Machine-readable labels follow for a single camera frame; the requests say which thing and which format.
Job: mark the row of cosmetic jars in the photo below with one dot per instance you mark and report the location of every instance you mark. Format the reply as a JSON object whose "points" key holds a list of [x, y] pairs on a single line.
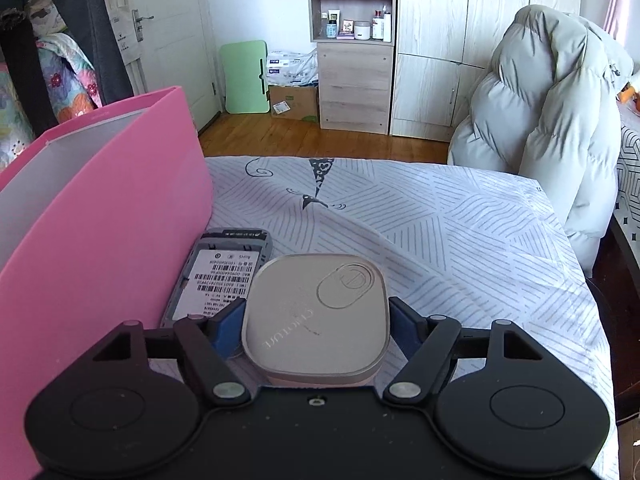
{"points": [[360, 27]]}

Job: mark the black chair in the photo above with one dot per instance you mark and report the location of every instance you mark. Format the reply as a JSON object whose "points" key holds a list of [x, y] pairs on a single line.
{"points": [[620, 360]]}

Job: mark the white door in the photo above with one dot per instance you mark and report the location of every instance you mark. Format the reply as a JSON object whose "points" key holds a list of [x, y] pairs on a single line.
{"points": [[170, 60]]}

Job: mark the wooden wardrobe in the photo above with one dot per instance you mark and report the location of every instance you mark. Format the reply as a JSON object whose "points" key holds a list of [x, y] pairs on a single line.
{"points": [[430, 60]]}

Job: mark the floral quilt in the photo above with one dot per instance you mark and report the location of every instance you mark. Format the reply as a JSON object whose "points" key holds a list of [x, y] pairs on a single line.
{"points": [[65, 80]]}

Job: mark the cardboard box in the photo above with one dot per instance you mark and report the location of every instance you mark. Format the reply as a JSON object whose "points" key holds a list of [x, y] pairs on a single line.
{"points": [[295, 102]]}

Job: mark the white printed bag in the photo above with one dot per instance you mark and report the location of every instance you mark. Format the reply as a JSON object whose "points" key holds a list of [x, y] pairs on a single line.
{"points": [[117, 25]]}

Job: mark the white patterned tablecloth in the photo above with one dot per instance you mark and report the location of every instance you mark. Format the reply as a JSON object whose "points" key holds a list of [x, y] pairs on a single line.
{"points": [[425, 235]]}

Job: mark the black ruffled sleeve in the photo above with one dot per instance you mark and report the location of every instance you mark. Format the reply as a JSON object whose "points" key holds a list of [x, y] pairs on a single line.
{"points": [[25, 75]]}

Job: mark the wooden bookshelf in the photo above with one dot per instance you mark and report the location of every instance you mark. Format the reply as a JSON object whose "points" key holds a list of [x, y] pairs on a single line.
{"points": [[350, 85]]}

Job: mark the grey puffer jacket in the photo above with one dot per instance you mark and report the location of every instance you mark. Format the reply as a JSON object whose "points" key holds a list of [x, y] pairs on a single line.
{"points": [[540, 125]]}

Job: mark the pink box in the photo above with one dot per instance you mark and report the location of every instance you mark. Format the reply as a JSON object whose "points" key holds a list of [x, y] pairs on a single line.
{"points": [[100, 260]]}

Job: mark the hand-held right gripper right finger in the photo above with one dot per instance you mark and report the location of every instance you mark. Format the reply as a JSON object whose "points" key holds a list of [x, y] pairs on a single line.
{"points": [[406, 327]]}

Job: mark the dark grey hanging garment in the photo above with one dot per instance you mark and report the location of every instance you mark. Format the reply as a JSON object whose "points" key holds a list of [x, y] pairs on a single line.
{"points": [[100, 35]]}

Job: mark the beige square case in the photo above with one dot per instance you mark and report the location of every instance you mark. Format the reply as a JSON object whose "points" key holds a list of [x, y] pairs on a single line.
{"points": [[315, 310]]}

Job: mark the black white geometric cloth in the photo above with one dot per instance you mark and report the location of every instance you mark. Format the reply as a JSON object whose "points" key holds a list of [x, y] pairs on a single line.
{"points": [[629, 175]]}

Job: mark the white printed packages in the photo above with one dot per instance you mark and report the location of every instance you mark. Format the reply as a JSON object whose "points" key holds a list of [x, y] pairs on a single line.
{"points": [[292, 67]]}

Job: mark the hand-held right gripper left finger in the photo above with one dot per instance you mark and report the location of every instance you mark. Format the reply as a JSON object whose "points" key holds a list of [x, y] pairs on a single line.
{"points": [[225, 327]]}

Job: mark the grey pocket router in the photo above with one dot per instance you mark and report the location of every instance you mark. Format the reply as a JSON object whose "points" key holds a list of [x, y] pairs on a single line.
{"points": [[225, 270]]}

